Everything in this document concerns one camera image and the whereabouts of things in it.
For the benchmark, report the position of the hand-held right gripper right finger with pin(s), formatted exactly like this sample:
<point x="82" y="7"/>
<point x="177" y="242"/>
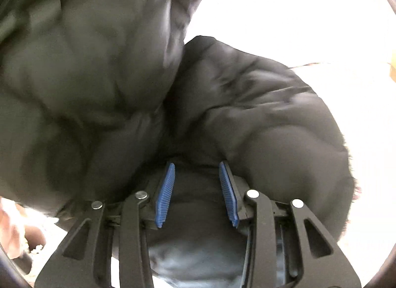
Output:
<point x="229" y="196"/>

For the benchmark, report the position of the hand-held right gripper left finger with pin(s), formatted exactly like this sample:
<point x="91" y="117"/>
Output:
<point x="164" y="198"/>

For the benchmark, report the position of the black quilted puffer jacket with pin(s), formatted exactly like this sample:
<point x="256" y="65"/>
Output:
<point x="108" y="90"/>

